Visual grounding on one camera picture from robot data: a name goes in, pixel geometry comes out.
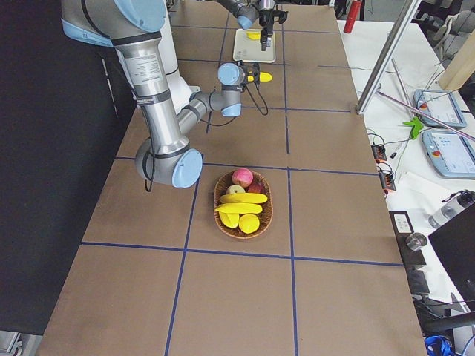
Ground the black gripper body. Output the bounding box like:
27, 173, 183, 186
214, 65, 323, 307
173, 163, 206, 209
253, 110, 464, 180
258, 8, 288, 36
240, 62, 261, 85

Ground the yellow banana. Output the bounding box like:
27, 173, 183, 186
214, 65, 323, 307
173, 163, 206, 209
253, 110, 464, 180
247, 72, 273, 83
246, 31, 261, 41
214, 202, 263, 214
220, 192, 268, 204

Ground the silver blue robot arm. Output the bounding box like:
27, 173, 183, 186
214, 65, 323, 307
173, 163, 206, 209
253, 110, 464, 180
217, 0, 288, 52
61, 1, 251, 188

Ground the brown woven basket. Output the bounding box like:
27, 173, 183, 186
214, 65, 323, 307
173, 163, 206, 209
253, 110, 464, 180
214, 171, 273, 240

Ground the white bear print tray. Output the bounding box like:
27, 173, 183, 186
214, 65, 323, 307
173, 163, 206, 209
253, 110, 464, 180
232, 29, 276, 63

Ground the red fire extinguisher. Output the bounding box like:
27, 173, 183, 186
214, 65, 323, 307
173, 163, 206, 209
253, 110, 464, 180
344, 0, 363, 33

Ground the red pink apple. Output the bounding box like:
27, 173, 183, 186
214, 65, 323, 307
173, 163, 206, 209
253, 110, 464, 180
232, 168, 254, 188

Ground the dark red apple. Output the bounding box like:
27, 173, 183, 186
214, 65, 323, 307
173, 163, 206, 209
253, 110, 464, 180
247, 181, 265, 194

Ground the pale green apple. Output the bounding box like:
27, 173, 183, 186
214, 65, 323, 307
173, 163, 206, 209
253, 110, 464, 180
226, 185, 246, 194

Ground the metal rod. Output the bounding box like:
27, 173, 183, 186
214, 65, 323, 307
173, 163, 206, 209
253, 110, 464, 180
376, 90, 475, 142

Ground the orange black electronics board upper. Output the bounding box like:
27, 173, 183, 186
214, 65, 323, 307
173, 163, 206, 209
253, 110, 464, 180
371, 144, 387, 163

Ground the orange black electronics board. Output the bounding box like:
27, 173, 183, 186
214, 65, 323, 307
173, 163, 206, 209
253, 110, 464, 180
378, 170, 396, 194
371, 144, 387, 163

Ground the yellow lemon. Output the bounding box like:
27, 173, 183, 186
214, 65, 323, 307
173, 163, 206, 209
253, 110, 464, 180
238, 214, 261, 234

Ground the orange black electronics board lower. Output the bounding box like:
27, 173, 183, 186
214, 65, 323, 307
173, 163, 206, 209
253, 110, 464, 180
378, 170, 396, 194

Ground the green plastic clamp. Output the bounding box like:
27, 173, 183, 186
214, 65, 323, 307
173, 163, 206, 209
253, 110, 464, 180
402, 116, 424, 140

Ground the upper teach pendant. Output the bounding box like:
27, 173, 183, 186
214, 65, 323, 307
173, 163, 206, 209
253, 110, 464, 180
413, 89, 467, 129

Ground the teach pendant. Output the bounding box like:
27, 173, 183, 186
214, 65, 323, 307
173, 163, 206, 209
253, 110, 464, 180
413, 89, 467, 129
422, 130, 474, 179

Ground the lower teach pendant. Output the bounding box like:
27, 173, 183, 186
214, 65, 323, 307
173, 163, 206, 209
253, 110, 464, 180
422, 130, 474, 179

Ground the metal cylinder weight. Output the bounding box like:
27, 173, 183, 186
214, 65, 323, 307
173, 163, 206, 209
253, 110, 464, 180
405, 232, 428, 251

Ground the clear water bottle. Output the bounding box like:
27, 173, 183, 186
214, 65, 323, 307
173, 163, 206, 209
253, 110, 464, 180
428, 190, 474, 228

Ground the black monitor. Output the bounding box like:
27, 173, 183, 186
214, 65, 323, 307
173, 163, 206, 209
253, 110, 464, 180
429, 208, 475, 311

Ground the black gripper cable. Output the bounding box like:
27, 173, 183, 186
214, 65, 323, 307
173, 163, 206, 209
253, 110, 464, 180
200, 82, 269, 129

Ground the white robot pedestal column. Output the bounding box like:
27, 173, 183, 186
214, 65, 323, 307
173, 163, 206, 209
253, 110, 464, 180
114, 1, 192, 112

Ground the aluminium frame post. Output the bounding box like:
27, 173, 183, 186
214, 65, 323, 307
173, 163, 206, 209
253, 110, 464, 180
356, 0, 421, 114

